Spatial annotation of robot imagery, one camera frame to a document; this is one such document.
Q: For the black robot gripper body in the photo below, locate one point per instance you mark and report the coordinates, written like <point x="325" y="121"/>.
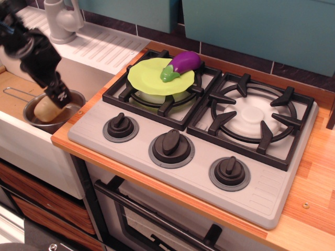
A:
<point x="42" y="61"/>

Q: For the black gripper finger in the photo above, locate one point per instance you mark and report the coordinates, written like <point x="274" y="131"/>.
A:
<point x="57" y="91"/>

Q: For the beige toy potato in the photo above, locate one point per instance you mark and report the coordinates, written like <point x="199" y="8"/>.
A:
<point x="46" y="110"/>

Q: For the purple toy eggplant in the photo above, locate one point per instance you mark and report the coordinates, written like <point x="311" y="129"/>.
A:
<point x="180" y="64"/>

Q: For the small steel pot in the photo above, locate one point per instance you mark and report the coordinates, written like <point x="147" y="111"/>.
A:
<point x="78" y="101"/>

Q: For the light green plastic plate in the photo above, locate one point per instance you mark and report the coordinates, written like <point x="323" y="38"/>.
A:
<point x="145" y="77"/>

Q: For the grey toy faucet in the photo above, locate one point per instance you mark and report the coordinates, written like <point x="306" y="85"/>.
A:
<point x="63" y="23"/>

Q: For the black left stove knob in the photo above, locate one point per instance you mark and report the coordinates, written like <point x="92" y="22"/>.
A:
<point x="120" y="128"/>

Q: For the black stove knob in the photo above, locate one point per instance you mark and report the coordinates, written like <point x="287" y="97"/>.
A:
<point x="120" y="128"/>
<point x="171" y="150"/>
<point x="229" y="174"/>

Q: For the wooden drawer fronts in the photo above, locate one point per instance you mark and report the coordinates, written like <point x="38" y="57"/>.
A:
<point x="49" y="207"/>

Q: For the black left burner grate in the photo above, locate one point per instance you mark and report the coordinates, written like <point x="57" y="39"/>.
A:
<point x="174" y="110"/>

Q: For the black burner grate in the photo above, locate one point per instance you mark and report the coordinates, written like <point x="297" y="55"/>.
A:
<point x="174" y="110"/>
<point x="253" y="119"/>

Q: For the black middle stove knob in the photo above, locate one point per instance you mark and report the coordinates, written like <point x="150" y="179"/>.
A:
<point x="171" y="150"/>

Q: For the toy oven door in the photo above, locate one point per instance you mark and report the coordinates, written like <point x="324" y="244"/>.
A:
<point x="145" y="221"/>

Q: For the grey toy stove top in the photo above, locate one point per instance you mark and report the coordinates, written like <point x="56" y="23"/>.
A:
<point x="260" y="202"/>

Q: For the black right stove knob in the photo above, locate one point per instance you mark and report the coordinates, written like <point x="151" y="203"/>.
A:
<point x="229" y="174"/>

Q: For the black right burner grate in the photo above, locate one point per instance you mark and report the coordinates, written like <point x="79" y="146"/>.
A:
<point x="253" y="119"/>

